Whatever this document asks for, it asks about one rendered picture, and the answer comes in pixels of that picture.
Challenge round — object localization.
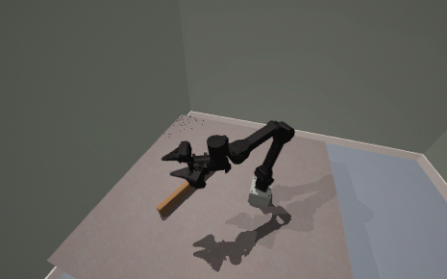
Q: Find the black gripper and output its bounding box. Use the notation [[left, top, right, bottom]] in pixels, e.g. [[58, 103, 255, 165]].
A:
[[161, 141, 211, 181]]

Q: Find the brown wooden board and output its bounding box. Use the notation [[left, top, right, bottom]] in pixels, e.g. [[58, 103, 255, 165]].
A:
[[157, 182, 194, 216]]

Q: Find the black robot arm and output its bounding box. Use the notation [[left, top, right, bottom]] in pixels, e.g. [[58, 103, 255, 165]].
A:
[[187, 120, 295, 192]]

